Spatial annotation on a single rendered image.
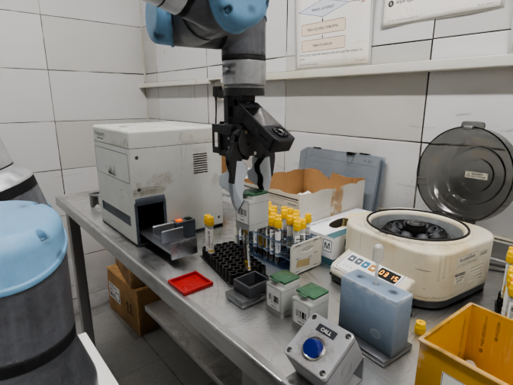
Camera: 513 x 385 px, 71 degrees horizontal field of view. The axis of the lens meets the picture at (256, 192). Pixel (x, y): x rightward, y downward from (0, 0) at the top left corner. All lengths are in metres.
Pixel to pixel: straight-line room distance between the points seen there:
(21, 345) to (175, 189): 0.65
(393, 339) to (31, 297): 0.46
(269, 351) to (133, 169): 0.56
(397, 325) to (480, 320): 0.11
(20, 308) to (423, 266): 0.60
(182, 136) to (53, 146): 1.32
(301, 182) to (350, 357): 0.81
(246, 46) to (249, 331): 0.46
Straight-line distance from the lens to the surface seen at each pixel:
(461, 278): 0.78
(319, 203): 0.95
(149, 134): 0.95
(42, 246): 0.41
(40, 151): 2.23
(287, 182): 1.19
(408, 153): 1.10
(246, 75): 0.62
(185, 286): 0.78
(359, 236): 0.78
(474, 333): 0.62
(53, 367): 0.47
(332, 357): 0.50
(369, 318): 0.60
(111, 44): 2.34
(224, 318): 0.68
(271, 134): 0.57
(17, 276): 0.41
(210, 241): 0.85
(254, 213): 0.64
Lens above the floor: 1.25
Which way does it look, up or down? 14 degrees down
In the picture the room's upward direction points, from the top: straight up
